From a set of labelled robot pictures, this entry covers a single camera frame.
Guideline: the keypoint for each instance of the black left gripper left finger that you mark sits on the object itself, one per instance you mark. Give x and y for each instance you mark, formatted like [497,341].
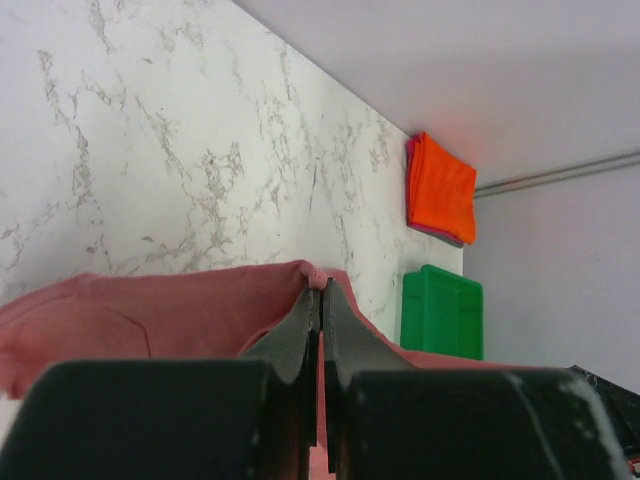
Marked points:
[252,417]

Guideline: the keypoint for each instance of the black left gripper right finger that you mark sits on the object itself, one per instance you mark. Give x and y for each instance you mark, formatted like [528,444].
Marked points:
[389,418]

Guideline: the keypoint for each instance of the pink t shirt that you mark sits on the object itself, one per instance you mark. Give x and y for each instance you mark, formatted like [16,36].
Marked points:
[215,315]

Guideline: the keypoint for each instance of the green plastic tray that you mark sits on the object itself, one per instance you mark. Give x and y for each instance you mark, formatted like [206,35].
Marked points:
[442,313]

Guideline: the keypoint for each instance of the folded grey t shirt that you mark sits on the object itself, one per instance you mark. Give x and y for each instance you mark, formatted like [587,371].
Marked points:
[437,233]

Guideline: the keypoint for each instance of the folded orange t shirt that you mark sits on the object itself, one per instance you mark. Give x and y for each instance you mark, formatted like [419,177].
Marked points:
[439,188]

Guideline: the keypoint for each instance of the aluminium right corner post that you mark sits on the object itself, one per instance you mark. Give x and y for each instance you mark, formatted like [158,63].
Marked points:
[559,174]

